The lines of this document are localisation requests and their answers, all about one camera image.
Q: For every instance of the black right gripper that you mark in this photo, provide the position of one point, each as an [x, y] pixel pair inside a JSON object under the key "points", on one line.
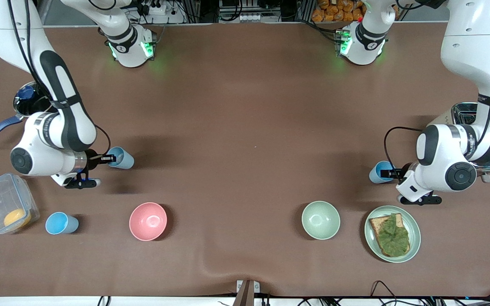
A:
{"points": [[92, 159]]}

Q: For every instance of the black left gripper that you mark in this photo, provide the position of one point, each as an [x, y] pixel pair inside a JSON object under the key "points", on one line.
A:
{"points": [[406, 170]]}

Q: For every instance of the plain blue cup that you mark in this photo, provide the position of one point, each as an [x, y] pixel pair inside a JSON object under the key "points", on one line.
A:
{"points": [[60, 223], [377, 174]]}

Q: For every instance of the blue cup with white content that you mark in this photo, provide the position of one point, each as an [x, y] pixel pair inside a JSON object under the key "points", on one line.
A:
{"points": [[126, 159]]}

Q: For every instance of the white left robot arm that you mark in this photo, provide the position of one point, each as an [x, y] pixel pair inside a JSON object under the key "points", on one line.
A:
{"points": [[465, 51]]}

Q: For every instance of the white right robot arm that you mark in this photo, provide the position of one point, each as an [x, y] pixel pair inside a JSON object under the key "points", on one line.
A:
{"points": [[70, 123]]}

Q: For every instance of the toast slice under lettuce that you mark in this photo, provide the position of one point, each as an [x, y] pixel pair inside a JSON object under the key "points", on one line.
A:
{"points": [[375, 223]]}

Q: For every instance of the pale green plate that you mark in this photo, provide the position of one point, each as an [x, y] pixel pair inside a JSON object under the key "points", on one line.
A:
{"points": [[414, 233]]}

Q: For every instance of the green lettuce leaf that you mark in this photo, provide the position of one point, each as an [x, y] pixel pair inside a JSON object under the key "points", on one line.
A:
{"points": [[393, 238]]}

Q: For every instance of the pink bowl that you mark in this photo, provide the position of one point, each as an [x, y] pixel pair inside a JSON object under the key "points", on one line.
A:
{"points": [[148, 221]]}

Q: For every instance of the pale green bowl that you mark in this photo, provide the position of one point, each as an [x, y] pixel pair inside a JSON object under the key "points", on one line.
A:
{"points": [[321, 220]]}

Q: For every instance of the beige chrome toaster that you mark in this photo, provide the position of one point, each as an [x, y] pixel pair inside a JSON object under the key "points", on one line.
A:
{"points": [[463, 111]]}

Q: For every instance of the glass lid with blue knob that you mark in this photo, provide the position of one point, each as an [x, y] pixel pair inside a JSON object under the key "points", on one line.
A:
{"points": [[26, 97]]}

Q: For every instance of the yellow round food item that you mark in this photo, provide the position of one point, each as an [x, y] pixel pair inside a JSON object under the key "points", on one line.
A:
{"points": [[16, 218]]}

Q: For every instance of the brown table cover mat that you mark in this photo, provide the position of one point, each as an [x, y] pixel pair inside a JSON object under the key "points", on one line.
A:
{"points": [[244, 106]]}

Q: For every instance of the white power strip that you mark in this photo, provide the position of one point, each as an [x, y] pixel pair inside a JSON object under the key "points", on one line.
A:
{"points": [[160, 7]]}

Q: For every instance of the orange snack packets pile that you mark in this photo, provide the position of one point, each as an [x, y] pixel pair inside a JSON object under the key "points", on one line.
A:
{"points": [[338, 10]]}

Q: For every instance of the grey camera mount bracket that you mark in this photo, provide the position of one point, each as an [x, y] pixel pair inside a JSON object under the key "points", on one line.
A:
{"points": [[247, 291]]}

